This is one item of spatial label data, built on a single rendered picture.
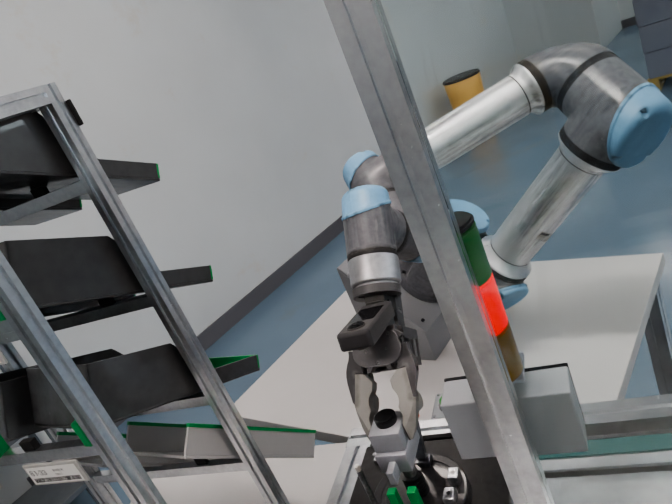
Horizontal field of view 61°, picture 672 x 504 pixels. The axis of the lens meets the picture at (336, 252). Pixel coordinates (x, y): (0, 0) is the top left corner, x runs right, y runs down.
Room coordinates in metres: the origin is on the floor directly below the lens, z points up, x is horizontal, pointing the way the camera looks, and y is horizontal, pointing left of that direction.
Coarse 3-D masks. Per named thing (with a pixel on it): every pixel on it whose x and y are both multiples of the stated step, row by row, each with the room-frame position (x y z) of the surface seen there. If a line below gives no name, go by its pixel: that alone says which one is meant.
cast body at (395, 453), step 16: (384, 416) 0.63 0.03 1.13; (400, 416) 0.63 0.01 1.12; (384, 432) 0.62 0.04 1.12; (400, 432) 0.61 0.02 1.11; (416, 432) 0.65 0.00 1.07; (384, 448) 0.62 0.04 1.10; (400, 448) 0.61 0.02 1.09; (416, 448) 0.63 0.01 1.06; (384, 464) 0.61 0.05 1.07; (400, 464) 0.60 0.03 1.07
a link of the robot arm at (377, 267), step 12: (384, 252) 0.76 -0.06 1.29; (348, 264) 0.78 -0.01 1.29; (360, 264) 0.76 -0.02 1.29; (372, 264) 0.75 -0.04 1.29; (384, 264) 0.75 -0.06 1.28; (396, 264) 0.76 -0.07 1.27; (348, 276) 0.79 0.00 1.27; (360, 276) 0.75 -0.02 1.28; (372, 276) 0.74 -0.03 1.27; (384, 276) 0.74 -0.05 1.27; (396, 276) 0.74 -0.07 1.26
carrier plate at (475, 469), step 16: (368, 448) 0.79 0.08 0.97; (432, 448) 0.73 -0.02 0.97; (448, 448) 0.71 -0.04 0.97; (368, 464) 0.75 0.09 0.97; (464, 464) 0.67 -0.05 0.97; (480, 464) 0.66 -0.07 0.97; (496, 464) 0.65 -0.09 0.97; (368, 480) 0.72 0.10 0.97; (480, 480) 0.63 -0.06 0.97; (496, 480) 0.62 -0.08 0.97; (352, 496) 0.70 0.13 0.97; (480, 496) 0.60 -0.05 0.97; (496, 496) 0.59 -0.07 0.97
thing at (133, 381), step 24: (96, 360) 0.74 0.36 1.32; (120, 360) 0.63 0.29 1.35; (144, 360) 0.66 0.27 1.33; (168, 360) 0.68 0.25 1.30; (216, 360) 0.84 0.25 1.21; (240, 360) 0.76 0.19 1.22; (48, 384) 0.64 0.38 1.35; (96, 384) 0.60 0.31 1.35; (120, 384) 0.62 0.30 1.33; (144, 384) 0.64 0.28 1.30; (168, 384) 0.66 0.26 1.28; (192, 384) 0.69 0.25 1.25; (48, 408) 0.64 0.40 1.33; (120, 408) 0.61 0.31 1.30; (144, 408) 0.63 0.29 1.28
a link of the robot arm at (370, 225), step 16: (352, 192) 0.82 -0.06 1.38; (368, 192) 0.81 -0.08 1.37; (384, 192) 0.82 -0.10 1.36; (352, 208) 0.81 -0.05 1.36; (368, 208) 0.79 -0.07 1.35; (384, 208) 0.80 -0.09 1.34; (352, 224) 0.79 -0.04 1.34; (368, 224) 0.78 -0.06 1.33; (384, 224) 0.78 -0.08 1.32; (400, 224) 0.81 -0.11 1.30; (352, 240) 0.78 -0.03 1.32; (368, 240) 0.77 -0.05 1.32; (384, 240) 0.77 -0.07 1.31; (400, 240) 0.81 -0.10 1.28; (352, 256) 0.77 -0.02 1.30
